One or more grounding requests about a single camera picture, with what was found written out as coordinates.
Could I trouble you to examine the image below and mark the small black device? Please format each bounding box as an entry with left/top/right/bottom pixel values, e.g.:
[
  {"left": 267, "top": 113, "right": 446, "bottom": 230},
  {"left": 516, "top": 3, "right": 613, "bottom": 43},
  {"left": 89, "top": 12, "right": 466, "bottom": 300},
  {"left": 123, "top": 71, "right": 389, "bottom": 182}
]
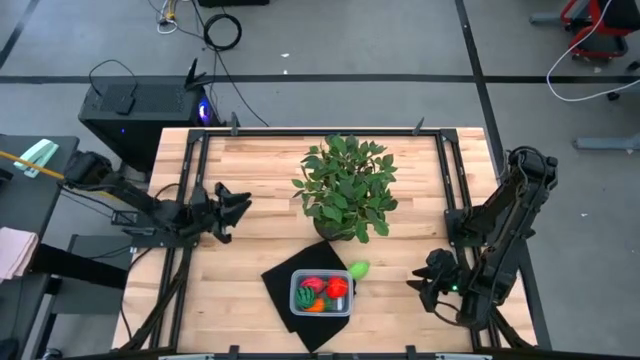
[{"left": 114, "top": 94, "right": 136, "bottom": 116}]

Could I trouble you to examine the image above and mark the orange toy carrot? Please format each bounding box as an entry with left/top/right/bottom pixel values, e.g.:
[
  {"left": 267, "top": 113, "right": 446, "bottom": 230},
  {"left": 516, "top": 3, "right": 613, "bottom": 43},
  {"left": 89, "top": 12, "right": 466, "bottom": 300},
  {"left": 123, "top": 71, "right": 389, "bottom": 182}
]
[{"left": 304, "top": 297, "right": 334, "bottom": 314}]

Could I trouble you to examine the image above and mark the yellow pencil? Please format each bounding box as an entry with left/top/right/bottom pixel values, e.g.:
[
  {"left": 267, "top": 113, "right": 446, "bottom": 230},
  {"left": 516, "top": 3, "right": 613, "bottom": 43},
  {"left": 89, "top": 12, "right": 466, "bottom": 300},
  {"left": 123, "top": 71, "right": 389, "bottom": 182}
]
[{"left": 0, "top": 150, "right": 66, "bottom": 180}]

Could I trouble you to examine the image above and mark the pink cloth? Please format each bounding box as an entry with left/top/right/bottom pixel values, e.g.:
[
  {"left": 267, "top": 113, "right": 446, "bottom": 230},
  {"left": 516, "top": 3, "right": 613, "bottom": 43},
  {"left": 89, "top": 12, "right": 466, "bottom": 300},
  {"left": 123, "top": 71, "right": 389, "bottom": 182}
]
[{"left": 0, "top": 226, "right": 40, "bottom": 282}]

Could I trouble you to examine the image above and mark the black aluminium table frame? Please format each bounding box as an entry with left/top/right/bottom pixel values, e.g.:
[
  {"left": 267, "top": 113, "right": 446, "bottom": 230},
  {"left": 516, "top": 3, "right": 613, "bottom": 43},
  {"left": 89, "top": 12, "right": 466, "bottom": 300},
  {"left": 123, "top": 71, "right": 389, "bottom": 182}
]
[{"left": 119, "top": 117, "right": 537, "bottom": 360}]

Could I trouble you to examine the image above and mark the red toy tomato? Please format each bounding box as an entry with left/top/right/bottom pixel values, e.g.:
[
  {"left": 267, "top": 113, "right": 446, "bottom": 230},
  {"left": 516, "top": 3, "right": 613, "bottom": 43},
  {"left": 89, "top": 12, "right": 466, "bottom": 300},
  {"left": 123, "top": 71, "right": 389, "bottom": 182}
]
[{"left": 325, "top": 276, "right": 350, "bottom": 300}]

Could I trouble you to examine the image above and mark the grey metal bar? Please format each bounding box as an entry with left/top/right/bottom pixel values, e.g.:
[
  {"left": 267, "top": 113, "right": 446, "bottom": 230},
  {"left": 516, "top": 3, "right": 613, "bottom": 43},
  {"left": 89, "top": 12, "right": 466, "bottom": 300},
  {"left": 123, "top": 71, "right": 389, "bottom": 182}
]
[{"left": 572, "top": 133, "right": 640, "bottom": 151}]

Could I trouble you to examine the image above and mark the black computer tower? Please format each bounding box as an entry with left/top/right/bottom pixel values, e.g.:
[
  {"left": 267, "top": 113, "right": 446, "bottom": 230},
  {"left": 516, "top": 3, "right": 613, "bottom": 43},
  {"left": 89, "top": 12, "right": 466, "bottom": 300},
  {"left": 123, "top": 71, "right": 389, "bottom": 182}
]
[{"left": 78, "top": 74, "right": 224, "bottom": 174}]

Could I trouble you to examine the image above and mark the black cloth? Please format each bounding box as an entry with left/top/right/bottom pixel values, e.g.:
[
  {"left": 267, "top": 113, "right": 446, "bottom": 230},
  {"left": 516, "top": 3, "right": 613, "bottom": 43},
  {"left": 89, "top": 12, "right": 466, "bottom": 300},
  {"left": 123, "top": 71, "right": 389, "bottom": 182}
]
[{"left": 261, "top": 240, "right": 357, "bottom": 354}]

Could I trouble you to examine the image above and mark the lime green toy melon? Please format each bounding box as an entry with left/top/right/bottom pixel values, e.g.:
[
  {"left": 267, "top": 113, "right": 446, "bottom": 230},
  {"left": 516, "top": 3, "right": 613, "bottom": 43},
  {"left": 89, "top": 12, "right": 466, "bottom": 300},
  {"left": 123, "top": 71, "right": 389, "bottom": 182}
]
[{"left": 347, "top": 260, "right": 372, "bottom": 281}]

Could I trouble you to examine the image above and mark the clear plastic tupperware container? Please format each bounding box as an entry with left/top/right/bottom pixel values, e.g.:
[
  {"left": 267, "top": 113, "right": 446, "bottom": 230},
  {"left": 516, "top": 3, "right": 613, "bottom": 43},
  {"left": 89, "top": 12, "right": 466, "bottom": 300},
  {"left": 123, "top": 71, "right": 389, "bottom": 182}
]
[{"left": 288, "top": 268, "right": 355, "bottom": 318}]

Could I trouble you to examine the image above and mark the white and yellow cable bundle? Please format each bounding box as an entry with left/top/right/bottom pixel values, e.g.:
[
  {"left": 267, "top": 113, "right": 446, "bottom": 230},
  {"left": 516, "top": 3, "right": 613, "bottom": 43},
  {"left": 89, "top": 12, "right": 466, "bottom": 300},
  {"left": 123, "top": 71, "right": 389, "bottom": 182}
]
[{"left": 147, "top": 0, "right": 201, "bottom": 36}]

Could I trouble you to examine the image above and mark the green striped toy watermelon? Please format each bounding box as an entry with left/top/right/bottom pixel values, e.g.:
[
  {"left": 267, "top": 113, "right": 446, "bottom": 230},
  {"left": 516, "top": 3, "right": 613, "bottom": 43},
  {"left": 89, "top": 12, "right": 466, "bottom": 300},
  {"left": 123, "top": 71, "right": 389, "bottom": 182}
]
[{"left": 294, "top": 286, "right": 317, "bottom": 310}]

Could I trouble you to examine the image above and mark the black side desk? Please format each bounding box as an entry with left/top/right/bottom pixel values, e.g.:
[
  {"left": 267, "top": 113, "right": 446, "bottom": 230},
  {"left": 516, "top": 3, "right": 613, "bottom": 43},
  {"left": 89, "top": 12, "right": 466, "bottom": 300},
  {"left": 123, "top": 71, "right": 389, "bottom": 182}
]
[{"left": 0, "top": 133, "right": 81, "bottom": 360}]

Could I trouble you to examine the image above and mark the red and black chair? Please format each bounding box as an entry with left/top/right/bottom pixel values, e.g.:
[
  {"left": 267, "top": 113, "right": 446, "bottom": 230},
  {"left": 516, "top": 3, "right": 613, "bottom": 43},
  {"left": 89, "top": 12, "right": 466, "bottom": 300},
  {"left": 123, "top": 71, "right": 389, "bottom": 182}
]
[{"left": 529, "top": 0, "right": 640, "bottom": 64}]

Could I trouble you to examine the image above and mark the black wifi antenna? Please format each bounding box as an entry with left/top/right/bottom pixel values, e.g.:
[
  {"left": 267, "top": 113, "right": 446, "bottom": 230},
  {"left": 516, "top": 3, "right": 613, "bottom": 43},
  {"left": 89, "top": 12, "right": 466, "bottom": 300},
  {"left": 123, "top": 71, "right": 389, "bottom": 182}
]
[{"left": 184, "top": 57, "right": 214, "bottom": 92}]

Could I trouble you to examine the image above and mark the coiled black cable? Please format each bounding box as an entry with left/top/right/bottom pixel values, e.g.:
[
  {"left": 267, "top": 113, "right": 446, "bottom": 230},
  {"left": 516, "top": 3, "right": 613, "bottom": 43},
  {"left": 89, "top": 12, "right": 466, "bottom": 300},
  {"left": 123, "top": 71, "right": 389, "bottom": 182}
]
[{"left": 203, "top": 12, "right": 243, "bottom": 52}]

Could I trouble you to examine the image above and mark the mint green stapler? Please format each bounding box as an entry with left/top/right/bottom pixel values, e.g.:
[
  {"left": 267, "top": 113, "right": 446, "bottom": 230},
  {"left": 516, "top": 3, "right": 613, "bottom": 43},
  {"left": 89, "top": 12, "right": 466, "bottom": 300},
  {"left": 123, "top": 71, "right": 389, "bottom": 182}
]
[{"left": 13, "top": 138, "right": 60, "bottom": 179}]

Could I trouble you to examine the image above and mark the green potted plant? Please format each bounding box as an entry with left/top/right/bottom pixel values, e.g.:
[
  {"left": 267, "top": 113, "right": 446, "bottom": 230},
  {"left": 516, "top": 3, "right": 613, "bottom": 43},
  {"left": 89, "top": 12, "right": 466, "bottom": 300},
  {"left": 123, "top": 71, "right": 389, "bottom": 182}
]
[{"left": 291, "top": 133, "right": 400, "bottom": 244}]

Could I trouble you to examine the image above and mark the black box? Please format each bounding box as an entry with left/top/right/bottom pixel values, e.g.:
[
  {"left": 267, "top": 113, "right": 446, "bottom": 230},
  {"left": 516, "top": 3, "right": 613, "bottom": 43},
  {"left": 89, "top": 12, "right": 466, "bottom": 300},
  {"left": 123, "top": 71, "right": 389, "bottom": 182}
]
[{"left": 198, "top": 0, "right": 270, "bottom": 8}]

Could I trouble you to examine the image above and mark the red toy strawberry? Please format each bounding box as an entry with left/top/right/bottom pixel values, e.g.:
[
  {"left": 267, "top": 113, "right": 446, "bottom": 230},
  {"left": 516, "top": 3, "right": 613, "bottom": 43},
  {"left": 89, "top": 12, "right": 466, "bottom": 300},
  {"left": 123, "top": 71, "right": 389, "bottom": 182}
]
[{"left": 300, "top": 276, "right": 327, "bottom": 295}]

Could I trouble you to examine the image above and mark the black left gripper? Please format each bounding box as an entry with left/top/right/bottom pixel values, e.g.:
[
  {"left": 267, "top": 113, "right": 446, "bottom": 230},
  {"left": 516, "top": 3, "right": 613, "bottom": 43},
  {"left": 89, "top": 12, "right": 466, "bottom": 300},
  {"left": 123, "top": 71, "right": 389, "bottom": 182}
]
[{"left": 187, "top": 182, "right": 253, "bottom": 245}]

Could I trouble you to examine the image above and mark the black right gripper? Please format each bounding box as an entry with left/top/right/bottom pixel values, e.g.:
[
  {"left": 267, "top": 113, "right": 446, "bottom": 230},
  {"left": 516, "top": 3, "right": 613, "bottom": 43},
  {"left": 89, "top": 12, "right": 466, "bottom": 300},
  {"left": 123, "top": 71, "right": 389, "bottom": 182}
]
[{"left": 405, "top": 248, "right": 464, "bottom": 314}]

